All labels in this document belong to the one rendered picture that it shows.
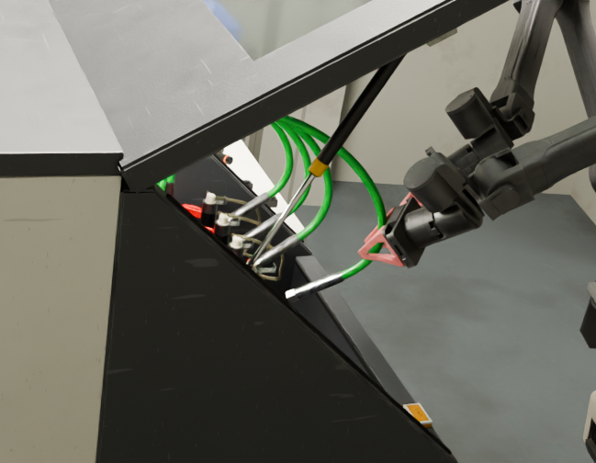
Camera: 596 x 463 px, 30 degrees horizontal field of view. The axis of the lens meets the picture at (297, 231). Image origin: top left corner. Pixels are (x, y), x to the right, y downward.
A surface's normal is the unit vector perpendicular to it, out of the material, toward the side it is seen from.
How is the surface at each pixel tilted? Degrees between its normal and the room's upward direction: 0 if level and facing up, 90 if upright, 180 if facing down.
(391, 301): 0
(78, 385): 90
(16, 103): 0
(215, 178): 90
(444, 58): 90
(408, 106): 90
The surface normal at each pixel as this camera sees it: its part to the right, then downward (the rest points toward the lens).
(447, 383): 0.15, -0.87
